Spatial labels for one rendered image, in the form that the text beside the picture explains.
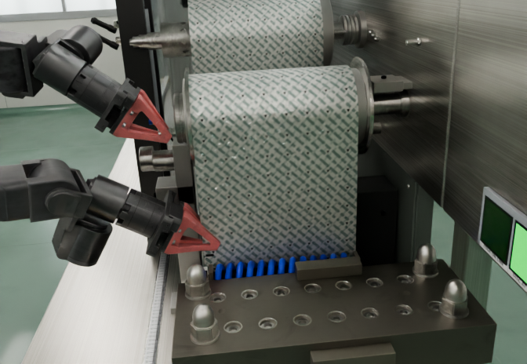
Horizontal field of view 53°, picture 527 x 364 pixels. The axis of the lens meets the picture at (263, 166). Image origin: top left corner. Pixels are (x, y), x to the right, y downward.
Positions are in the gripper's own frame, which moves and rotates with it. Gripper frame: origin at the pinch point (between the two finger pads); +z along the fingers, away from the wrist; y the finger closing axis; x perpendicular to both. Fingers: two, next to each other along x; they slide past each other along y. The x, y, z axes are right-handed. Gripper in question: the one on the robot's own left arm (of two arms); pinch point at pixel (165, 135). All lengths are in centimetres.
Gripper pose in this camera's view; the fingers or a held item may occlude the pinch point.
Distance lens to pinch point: 80.9
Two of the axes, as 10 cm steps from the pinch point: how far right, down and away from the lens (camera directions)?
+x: 5.8, -7.9, -2.0
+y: 1.2, 3.3, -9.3
